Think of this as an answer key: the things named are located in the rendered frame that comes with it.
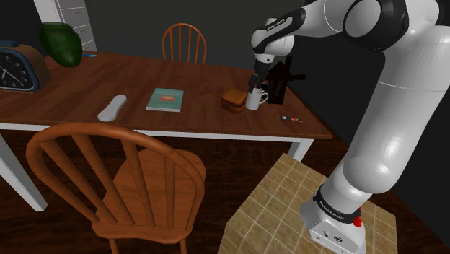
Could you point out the blue alarm clock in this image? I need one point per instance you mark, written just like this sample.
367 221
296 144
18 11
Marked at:
16 72

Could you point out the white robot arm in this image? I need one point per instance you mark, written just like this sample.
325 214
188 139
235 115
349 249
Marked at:
393 105

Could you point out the small blue flat card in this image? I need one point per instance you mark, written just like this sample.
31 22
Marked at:
89 55

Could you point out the green vase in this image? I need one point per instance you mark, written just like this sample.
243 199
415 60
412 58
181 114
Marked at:
61 44

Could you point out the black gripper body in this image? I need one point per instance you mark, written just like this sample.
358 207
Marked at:
257 74

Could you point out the white chest of drawers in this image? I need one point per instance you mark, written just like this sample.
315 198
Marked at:
72 21

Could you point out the small dark pocket knife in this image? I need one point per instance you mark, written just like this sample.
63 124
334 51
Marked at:
291 119

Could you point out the white mug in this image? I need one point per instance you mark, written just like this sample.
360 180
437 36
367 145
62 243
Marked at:
254 100

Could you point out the teal book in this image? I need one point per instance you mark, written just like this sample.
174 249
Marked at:
165 99

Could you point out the wooden dining table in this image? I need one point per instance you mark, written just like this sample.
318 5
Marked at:
88 88

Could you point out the dark red wooden rack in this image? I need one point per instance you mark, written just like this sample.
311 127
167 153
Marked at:
281 82

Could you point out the grey remote control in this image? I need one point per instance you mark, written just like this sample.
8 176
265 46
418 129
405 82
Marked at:
112 108

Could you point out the tan tiled robot stand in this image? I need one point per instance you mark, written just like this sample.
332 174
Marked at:
277 214

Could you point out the brown wooden box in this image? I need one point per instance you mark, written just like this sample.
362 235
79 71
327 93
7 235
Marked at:
233 99

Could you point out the large wooden spindle chair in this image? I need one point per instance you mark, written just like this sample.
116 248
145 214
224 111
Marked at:
151 190

